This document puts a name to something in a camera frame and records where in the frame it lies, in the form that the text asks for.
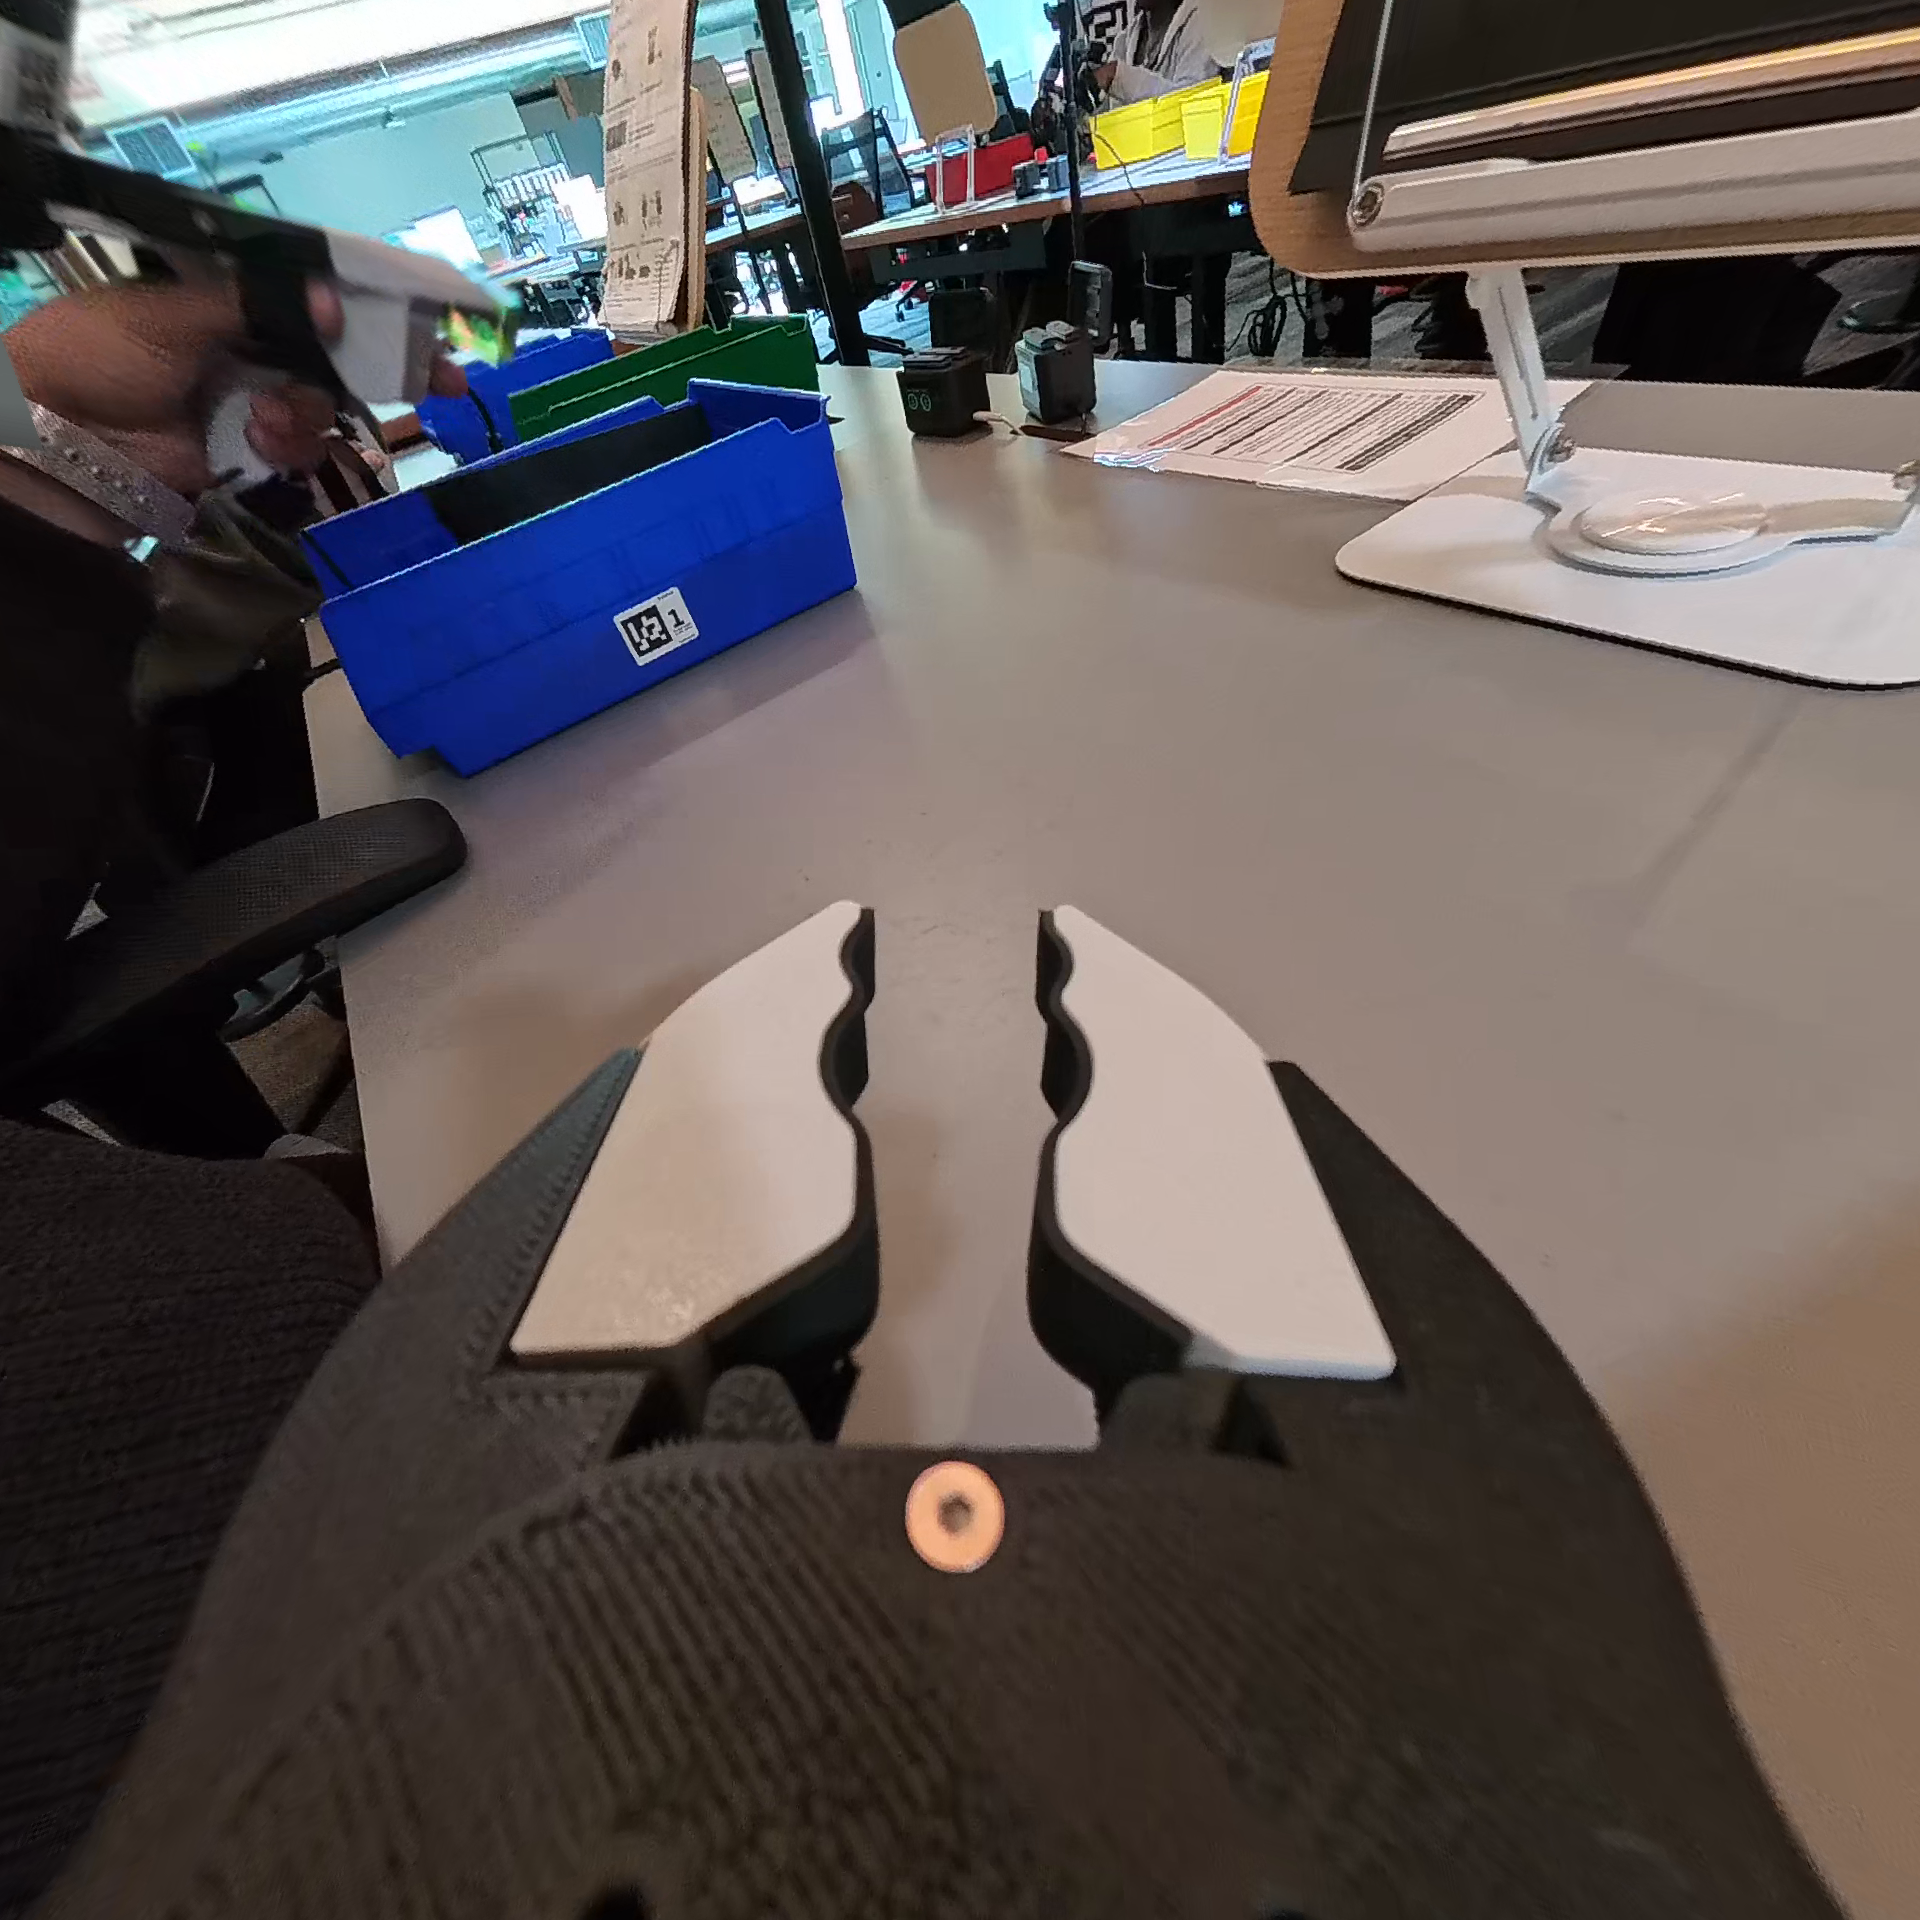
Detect black foam sheet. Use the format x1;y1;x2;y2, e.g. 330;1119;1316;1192
428;405;721;545

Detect black battery charger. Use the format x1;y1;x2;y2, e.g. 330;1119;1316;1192
897;348;992;441

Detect printed paper sheet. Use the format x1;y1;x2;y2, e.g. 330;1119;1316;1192
1064;373;1594;501

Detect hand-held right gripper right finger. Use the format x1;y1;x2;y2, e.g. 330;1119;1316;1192
1029;903;1401;1423

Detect person's dark knit sweater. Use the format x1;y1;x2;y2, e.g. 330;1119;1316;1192
0;1119;379;1920

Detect green storage bin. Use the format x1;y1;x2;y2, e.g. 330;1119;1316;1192
508;315;822;444

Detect grey battery charger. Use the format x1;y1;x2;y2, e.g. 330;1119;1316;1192
1014;321;1105;425

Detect plain blue storage bin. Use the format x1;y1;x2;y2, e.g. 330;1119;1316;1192
417;327;618;465

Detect red box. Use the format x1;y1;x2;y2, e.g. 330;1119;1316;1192
921;137;1041;207

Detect monitor with wooden back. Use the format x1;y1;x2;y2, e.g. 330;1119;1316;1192
1245;0;1920;282

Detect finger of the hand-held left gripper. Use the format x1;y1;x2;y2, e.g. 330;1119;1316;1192
337;295;452;405
321;228;521;321

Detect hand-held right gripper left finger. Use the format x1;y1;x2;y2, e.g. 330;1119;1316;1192
510;900;883;1412

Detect black office chair armrest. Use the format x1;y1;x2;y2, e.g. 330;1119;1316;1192
0;800;467;1087

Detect white monitor stand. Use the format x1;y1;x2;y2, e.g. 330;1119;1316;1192
1336;263;1920;688

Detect black pole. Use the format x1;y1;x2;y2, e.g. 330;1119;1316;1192
754;0;873;369

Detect blue storage bin with label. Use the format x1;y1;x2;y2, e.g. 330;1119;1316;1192
300;379;859;779

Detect row of yellow bins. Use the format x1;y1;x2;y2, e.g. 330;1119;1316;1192
1093;66;1272;172

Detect printed cardboard sign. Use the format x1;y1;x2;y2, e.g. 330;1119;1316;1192
600;0;710;340

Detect person's left hand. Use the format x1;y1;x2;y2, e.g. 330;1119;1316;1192
0;282;355;496

